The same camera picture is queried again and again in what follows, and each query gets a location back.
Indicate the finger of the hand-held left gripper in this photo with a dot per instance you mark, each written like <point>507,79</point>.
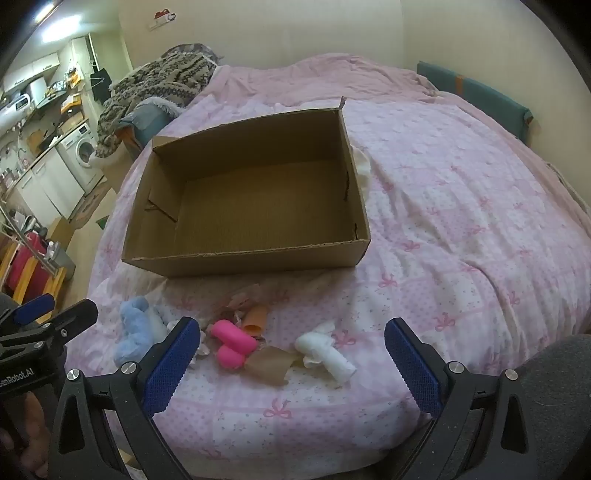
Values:
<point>76,317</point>
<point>33,308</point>

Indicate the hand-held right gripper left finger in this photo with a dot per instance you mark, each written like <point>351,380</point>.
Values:
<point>171,364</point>

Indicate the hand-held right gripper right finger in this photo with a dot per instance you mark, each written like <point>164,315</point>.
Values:
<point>411,364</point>

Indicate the light blue plush toy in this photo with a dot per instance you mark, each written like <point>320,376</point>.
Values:
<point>136,332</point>

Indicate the pink rubber duck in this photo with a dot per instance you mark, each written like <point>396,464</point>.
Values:
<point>231,340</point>

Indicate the white sock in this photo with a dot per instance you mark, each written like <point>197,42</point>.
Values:
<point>323,353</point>

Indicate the brown cardboard box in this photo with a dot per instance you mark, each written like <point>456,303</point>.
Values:
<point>258,198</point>

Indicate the person's left hand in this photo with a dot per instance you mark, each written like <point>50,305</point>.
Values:
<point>33,429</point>

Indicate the yellow wooden rack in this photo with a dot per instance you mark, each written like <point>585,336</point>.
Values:
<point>57,279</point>

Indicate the red suitcase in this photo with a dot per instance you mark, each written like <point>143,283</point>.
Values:
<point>27,263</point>

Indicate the grey bin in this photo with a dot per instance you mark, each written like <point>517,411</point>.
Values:
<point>63,261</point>

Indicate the brown paper piece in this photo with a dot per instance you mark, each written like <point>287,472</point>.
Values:
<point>270,367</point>

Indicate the white kitchen cabinets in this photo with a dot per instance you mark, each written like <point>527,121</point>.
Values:
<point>46,180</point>

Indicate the person's grey clothing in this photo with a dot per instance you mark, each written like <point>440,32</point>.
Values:
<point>554,392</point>

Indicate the pink bow-print bedspread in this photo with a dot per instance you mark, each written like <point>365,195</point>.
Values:
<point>438,207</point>

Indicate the white washing machine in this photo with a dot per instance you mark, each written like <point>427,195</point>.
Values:
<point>81,147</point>

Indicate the white microwave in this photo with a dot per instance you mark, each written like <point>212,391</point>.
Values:
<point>21,101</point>

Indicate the white cloth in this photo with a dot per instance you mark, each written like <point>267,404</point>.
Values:
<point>362,161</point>

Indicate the blue-grey fur-trimmed jacket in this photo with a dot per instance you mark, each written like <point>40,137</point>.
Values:
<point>143,115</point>

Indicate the black hanging garment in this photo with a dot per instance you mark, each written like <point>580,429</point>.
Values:
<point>99,83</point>

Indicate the patterned knit blanket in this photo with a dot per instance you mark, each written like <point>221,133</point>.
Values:
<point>152,83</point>

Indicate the teal cushion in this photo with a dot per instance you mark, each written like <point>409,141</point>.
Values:
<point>475,92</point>

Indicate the small wall ornament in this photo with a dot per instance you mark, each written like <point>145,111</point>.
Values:
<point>161,17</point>

